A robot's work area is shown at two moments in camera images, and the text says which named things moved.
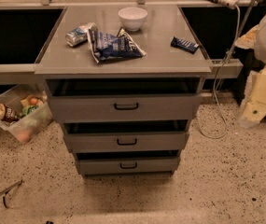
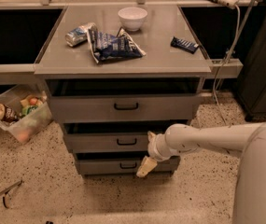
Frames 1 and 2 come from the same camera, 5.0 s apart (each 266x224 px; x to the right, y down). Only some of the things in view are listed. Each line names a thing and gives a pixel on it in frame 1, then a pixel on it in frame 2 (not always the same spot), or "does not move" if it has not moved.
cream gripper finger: x=263 y=91 → x=147 y=164
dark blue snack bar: x=184 y=45 does not move
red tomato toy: x=34 y=101 does not move
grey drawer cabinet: x=125 y=81 does not move
